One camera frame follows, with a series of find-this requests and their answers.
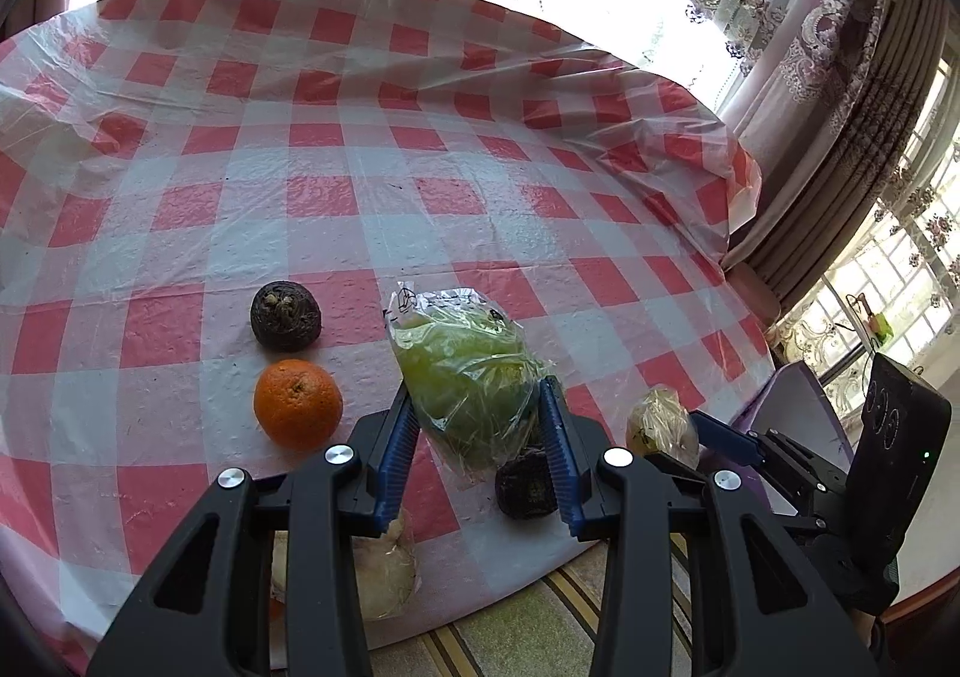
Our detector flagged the brown striped curtain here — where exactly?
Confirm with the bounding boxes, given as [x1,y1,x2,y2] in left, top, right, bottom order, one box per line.
[720,0,947,322]

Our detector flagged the purple box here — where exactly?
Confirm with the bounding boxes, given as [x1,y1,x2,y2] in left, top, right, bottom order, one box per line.
[731,360,856,520]

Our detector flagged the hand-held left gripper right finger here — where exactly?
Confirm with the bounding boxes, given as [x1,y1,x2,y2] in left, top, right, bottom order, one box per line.
[536,375,878,677]

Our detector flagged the orange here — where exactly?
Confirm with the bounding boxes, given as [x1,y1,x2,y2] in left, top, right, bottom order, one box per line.
[253,359,344,451]

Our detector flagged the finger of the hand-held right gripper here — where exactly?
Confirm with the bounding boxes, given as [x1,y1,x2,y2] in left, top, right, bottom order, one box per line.
[688,409,856,498]
[742,473,826,543]

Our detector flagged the pale fruit in plastic bag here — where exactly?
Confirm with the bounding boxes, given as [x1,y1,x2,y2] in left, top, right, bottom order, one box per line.
[270,508,419,622]

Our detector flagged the striped floor rug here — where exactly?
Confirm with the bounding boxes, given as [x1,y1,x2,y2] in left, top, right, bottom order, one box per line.
[289,540,695,677]

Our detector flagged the green fruit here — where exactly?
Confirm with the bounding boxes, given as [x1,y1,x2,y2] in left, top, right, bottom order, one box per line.
[382,285,548,487]

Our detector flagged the red white checkered tablecloth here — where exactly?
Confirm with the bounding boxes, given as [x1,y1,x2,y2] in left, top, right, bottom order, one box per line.
[0,0,777,670]

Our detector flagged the yellowish fruit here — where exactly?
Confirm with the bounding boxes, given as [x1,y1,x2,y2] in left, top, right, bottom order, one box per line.
[626,386,700,462]

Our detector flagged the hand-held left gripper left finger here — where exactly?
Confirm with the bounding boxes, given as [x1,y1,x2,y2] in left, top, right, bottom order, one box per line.
[86,384,421,677]

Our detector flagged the dark brown round fruit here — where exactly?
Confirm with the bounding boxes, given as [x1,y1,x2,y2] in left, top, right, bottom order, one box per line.
[250,280,323,352]
[495,448,560,520]

